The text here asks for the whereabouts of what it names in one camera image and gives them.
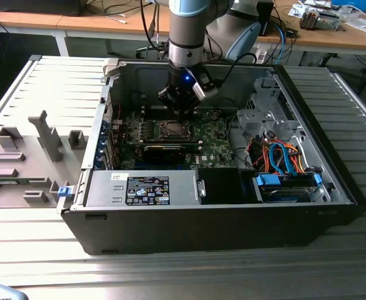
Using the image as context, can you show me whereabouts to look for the black grey PC case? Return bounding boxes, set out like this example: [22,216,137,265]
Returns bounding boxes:
[56,59,366,256]

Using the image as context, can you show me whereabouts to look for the silver green CPU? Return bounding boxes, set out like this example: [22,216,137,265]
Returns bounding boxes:
[167,122,186,136]

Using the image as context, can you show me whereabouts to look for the CPU socket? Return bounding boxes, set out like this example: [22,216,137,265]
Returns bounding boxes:
[159,118,194,140]

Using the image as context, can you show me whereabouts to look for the grey parts rack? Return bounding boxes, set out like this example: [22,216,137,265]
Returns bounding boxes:
[0,109,89,209]

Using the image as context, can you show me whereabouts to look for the black speaker box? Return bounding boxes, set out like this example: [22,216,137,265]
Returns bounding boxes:
[257,0,275,37]

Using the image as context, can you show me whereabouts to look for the green motherboard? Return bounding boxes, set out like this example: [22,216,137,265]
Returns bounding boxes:
[117,107,237,171]

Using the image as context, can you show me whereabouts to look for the grey metal disk bay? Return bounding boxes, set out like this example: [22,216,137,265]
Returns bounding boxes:
[235,76,300,140]

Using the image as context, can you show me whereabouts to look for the blue cable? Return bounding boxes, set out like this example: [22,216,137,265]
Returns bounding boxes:
[275,24,296,65]

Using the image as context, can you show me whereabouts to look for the metal socket cover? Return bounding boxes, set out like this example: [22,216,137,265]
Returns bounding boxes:
[159,119,192,139]

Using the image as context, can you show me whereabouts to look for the black flat device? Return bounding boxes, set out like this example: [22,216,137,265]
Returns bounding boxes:
[0,0,84,17]

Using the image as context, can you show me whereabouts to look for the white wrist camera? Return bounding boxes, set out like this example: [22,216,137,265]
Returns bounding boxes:
[191,74,219,102]

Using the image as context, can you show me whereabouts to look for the blue wire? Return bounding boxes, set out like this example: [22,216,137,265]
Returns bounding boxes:
[269,142,296,176]

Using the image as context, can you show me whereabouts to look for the black plastic shroud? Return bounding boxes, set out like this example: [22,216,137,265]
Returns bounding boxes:
[198,167,243,206]

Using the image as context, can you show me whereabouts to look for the black camera cable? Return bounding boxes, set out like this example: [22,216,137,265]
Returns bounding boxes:
[215,52,259,87]

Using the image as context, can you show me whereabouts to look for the white power strip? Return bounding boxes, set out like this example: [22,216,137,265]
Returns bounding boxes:
[253,46,269,64]

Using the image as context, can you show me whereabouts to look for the orange red wire bundle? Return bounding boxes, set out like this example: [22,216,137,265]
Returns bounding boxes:
[251,140,305,173]

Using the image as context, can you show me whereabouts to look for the hard disk in blue carrier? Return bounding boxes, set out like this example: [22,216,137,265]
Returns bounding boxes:
[252,172,324,204]

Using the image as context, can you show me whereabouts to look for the grey power supply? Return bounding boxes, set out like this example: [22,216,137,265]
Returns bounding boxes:
[83,169,207,208]

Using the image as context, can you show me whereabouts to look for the black graphics card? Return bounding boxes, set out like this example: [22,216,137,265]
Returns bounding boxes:
[141,142,187,166]

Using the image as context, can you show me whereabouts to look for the thin dark wire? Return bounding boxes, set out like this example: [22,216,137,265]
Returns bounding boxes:
[219,98,239,110]

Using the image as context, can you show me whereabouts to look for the black copper CPU cooler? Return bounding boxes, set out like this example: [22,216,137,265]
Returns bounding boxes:
[299,7,342,32]

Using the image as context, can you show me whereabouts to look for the wooden desk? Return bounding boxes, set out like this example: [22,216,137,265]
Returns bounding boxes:
[0,0,366,63]

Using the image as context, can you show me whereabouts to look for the blue box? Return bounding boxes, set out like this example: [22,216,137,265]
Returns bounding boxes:
[331,0,366,11]

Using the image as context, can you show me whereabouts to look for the clear plastic bag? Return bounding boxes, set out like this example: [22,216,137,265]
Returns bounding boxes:
[342,11,366,32]

